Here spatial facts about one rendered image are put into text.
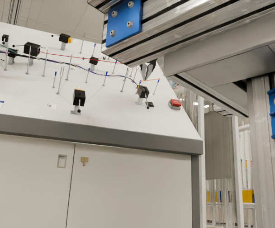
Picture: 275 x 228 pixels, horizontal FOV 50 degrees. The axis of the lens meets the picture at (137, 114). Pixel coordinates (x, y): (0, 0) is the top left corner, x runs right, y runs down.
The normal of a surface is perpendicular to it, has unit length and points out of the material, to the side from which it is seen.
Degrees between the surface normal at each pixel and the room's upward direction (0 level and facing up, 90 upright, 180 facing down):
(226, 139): 90
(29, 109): 50
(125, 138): 90
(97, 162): 90
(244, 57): 180
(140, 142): 90
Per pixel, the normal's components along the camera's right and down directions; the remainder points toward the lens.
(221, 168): -0.89, -0.18
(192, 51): -0.68, -0.25
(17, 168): 0.34, -0.26
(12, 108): 0.29, -0.82
